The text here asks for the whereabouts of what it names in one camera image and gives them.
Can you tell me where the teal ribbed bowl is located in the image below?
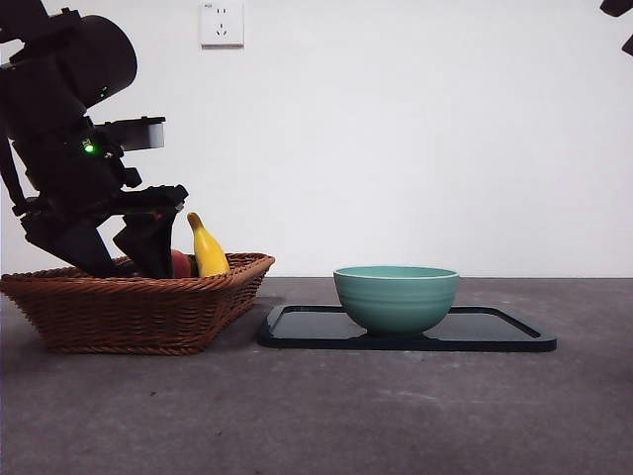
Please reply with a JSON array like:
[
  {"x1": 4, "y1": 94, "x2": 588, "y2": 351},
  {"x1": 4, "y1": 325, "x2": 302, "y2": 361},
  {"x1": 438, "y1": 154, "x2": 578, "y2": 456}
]
[{"x1": 332, "y1": 265, "x2": 460, "y2": 338}]

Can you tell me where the red orange peach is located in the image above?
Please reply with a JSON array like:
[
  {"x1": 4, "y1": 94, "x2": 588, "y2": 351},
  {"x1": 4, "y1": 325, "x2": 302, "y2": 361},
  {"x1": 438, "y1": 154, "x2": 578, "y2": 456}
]
[{"x1": 170, "y1": 249, "x2": 194, "y2": 279}]

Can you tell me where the yellow banana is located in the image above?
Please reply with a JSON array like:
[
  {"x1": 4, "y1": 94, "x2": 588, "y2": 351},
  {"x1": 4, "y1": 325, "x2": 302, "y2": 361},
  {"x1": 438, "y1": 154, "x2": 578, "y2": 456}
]
[{"x1": 186, "y1": 212, "x2": 231, "y2": 278}]

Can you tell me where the brown wicker basket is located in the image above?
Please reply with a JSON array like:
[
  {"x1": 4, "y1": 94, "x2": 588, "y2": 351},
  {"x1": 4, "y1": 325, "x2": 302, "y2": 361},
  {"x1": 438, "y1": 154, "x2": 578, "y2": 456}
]
[{"x1": 0, "y1": 252, "x2": 276, "y2": 355}]

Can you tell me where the black rectangular tray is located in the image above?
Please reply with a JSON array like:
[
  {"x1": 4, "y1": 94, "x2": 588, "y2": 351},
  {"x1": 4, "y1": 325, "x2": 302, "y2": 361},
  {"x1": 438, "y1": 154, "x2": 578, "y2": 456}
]
[{"x1": 256, "y1": 304, "x2": 559, "y2": 352}]

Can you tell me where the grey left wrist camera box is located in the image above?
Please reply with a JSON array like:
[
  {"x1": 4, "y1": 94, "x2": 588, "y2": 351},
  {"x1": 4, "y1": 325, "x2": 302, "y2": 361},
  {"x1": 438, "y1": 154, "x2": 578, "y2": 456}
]
[{"x1": 93, "y1": 116, "x2": 167, "y2": 152}]

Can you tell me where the white wall socket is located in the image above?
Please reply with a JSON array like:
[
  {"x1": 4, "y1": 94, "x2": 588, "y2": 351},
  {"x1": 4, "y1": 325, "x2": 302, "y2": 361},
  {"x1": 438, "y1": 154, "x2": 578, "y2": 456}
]
[{"x1": 200, "y1": 1, "x2": 245, "y2": 49}]

